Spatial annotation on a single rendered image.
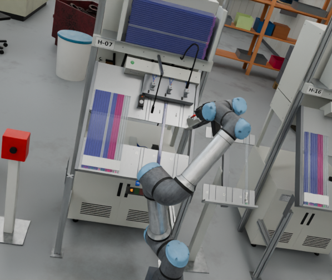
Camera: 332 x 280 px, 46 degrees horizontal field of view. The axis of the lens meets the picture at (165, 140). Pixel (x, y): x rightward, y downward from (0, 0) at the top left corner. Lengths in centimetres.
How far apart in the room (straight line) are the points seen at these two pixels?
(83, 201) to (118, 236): 39
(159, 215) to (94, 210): 119
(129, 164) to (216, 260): 113
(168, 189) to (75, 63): 390
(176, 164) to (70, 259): 97
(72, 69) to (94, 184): 279
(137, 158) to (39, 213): 103
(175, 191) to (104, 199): 135
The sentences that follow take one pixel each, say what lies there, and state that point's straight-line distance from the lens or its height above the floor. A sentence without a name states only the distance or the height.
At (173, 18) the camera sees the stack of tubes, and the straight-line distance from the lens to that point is 245.
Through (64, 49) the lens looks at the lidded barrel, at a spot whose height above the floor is 40.
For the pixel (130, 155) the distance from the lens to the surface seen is 239.
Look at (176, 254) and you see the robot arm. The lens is 187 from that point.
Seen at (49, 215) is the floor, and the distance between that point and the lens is 309.
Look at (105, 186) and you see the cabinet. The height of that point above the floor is 39.
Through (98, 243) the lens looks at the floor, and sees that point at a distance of 293.
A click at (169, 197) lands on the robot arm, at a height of 113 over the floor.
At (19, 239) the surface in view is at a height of 1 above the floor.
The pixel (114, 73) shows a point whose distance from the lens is 255.
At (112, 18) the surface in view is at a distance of 263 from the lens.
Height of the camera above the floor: 204
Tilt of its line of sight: 27 degrees down
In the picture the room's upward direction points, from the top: 16 degrees clockwise
